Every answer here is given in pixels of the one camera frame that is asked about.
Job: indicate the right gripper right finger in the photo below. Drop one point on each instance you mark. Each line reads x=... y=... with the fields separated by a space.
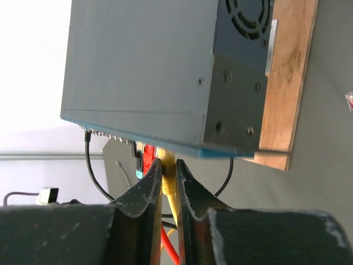
x=200 y=240

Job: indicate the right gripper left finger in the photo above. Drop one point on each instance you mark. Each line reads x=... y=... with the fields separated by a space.
x=135 y=233

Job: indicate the wooden base board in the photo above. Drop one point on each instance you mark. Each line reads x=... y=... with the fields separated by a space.
x=294 y=28

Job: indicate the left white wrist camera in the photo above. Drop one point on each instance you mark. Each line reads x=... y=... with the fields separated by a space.
x=47 y=196

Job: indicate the dark grey network switch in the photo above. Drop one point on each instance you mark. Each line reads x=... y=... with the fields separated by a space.
x=188 y=76

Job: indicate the metal mounting bracket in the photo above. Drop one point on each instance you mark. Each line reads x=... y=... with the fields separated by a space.
x=271 y=45

